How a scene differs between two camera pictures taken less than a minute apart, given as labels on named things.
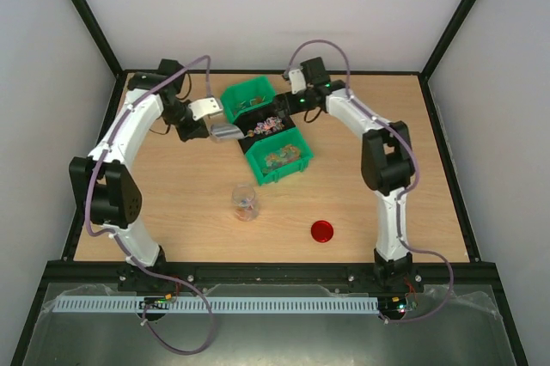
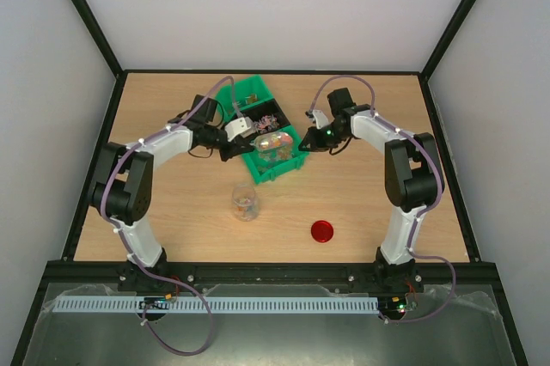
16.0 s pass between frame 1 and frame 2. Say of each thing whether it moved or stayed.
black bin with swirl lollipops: moved
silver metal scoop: moved
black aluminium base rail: stayed
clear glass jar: stayed
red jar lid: stayed
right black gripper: moved
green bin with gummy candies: stayed
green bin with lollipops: stayed
